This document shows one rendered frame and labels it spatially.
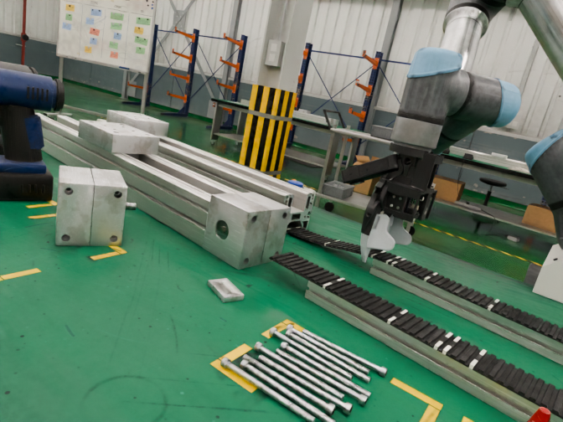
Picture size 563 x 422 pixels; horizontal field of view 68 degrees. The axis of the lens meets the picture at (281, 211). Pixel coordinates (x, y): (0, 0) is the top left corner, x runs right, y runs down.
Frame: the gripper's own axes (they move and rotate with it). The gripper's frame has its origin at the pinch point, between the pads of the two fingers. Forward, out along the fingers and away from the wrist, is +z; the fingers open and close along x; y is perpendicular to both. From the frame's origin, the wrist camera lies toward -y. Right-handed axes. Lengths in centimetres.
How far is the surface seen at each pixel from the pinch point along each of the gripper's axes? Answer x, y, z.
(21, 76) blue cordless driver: -42, -49, -18
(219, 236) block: -23.9, -14.8, -0.3
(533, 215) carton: 470, -41, 48
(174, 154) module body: -5, -56, -4
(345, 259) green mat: -1.3, -3.8, 3.1
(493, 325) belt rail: -2.0, 22.9, 2.0
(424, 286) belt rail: -2.0, 11.7, 1.0
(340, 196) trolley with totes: 251, -160, 52
